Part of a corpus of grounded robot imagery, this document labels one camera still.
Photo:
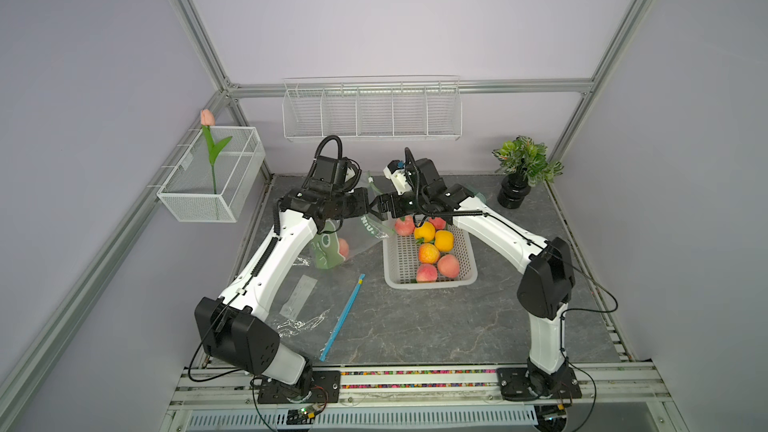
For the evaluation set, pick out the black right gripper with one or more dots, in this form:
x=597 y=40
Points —
x=381 y=205

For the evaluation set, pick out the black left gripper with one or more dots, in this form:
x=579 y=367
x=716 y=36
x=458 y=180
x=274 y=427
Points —
x=361 y=207

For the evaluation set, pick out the yellow peach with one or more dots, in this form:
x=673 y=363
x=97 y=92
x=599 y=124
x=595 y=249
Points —
x=424 y=233
x=444 y=241

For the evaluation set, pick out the green printed zip-top bag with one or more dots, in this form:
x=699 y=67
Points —
x=361 y=232

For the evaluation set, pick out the orange peach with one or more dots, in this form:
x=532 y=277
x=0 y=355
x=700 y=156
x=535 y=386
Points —
x=428 y=253

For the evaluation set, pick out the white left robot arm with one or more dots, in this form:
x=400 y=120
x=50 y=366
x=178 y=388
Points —
x=233 y=326

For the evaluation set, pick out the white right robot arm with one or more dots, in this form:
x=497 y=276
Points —
x=547 y=279

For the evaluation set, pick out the clear bag with blue zipper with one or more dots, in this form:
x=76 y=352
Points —
x=312 y=304

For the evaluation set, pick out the white plastic perforated basket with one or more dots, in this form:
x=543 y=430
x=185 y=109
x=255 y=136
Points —
x=401 y=262

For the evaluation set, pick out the black plant vase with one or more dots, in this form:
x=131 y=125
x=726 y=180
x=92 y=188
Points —
x=514 y=189

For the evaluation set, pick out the green artificial plant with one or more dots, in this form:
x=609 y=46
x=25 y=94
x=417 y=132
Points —
x=527 y=159

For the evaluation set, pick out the pink artificial tulip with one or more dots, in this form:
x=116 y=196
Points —
x=214 y=148

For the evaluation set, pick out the white vent grille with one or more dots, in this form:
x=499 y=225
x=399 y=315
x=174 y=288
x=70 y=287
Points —
x=364 y=418

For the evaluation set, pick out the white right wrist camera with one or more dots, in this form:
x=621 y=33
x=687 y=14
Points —
x=395 y=172

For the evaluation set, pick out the white wire wall shelf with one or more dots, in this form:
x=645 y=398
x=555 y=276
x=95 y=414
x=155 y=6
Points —
x=409 y=107

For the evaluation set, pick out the white wire side basket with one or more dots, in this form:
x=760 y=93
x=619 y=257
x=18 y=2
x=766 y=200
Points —
x=187 y=191

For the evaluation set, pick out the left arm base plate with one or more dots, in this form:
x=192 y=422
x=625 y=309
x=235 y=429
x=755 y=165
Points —
x=314 y=386

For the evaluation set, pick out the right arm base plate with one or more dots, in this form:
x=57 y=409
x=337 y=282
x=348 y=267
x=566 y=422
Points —
x=529 y=383

